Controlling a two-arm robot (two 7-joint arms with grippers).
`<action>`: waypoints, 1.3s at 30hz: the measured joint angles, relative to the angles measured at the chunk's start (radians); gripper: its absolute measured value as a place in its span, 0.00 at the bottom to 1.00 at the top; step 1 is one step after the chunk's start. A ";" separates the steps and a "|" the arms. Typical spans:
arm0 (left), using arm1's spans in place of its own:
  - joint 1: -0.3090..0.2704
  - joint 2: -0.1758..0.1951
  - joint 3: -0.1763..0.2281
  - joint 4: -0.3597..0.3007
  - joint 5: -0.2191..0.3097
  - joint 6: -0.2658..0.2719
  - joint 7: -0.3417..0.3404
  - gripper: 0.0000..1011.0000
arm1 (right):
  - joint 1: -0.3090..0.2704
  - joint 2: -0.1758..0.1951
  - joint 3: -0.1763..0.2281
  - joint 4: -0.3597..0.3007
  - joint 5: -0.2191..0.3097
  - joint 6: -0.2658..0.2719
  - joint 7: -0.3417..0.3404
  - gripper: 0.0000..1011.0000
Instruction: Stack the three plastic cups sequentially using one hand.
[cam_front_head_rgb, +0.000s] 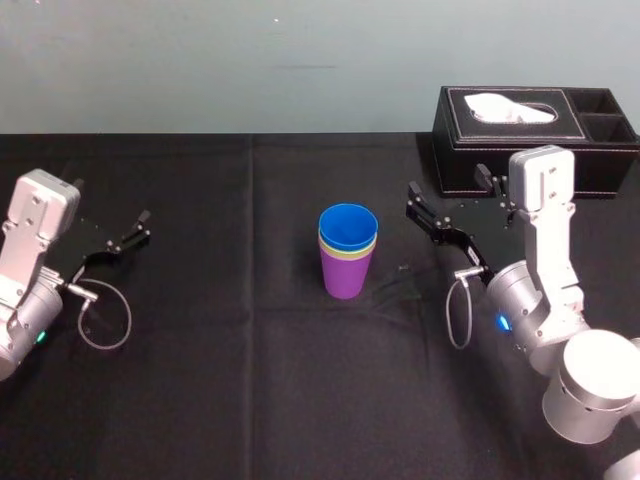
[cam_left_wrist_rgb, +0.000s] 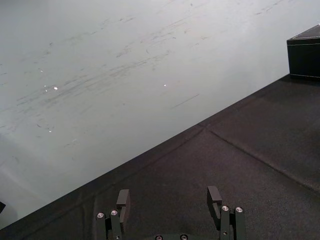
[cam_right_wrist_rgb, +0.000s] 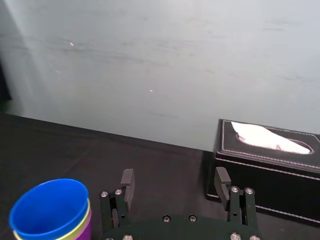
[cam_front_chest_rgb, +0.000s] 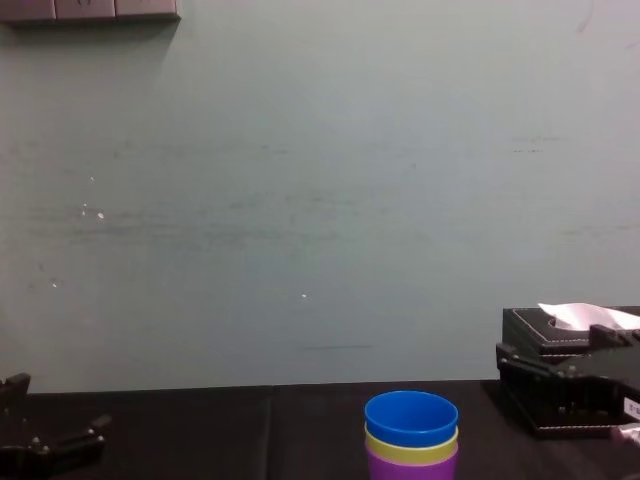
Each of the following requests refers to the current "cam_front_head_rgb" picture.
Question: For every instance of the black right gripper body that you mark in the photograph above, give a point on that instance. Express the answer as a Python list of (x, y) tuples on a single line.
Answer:
[(487, 240)]

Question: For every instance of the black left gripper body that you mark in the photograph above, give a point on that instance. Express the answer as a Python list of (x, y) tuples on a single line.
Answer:
[(75, 245)]

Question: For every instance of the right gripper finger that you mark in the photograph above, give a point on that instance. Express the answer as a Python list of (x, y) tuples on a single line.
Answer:
[(427, 212), (500, 192)]

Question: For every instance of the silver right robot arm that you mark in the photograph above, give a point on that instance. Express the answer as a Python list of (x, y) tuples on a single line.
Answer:
[(555, 280)]

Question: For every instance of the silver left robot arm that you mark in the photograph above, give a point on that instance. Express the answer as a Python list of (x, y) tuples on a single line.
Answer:
[(30, 250)]

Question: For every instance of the black leather tissue box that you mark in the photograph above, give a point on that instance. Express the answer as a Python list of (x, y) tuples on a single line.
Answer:
[(505, 160)]

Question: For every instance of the blue plastic cup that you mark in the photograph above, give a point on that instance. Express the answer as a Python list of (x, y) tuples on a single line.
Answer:
[(347, 225)]

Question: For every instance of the white tissue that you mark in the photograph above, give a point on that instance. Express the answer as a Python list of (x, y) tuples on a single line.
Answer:
[(500, 109)]

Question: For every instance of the green plastic cup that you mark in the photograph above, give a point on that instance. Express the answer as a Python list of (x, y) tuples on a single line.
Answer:
[(350, 256)]

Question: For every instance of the purple plastic cup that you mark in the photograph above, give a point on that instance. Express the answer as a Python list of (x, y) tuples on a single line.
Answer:
[(346, 277)]

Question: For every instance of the yellow plastic cup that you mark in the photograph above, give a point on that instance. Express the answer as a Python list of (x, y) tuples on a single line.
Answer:
[(326, 246)]

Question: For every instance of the black tablecloth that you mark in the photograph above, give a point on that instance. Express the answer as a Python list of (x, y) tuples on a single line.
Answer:
[(225, 390)]

